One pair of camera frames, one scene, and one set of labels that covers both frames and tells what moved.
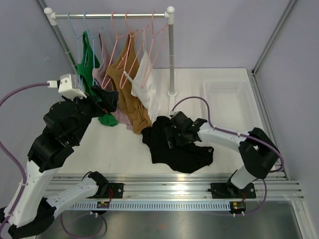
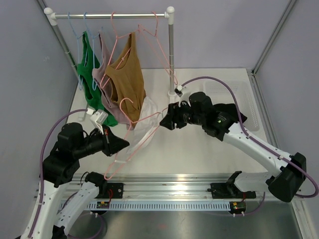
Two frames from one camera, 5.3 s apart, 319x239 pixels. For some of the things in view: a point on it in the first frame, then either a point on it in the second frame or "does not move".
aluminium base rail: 185,187 does not move
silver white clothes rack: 50,17 does not move
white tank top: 143,85 -> 144,128
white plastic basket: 230,105 does not move
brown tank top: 122,75 does not move
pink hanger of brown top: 129,32 -> 123,59
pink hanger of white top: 121,84 -> 131,122
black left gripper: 109,101 -> 112,143
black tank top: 188,158 -> 232,109
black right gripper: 171,131 -> 174,116
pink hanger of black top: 153,35 -> 154,41
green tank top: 88,66 does not move
